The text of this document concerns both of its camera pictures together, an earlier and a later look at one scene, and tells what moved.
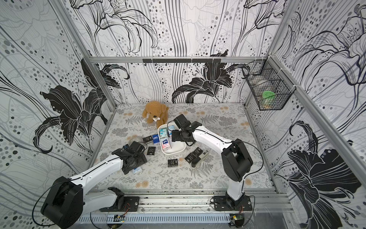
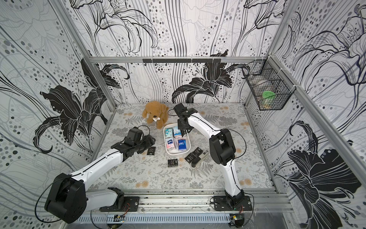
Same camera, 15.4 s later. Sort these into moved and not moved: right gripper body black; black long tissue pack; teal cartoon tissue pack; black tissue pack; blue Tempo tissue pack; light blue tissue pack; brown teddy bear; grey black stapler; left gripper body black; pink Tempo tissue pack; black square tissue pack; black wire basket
Moved: teal cartoon tissue pack; light blue tissue pack; pink Tempo tissue pack; left gripper body black; blue Tempo tissue pack; right gripper body black
Not moved: brown teddy bear; black long tissue pack; grey black stapler; black tissue pack; black wire basket; black square tissue pack
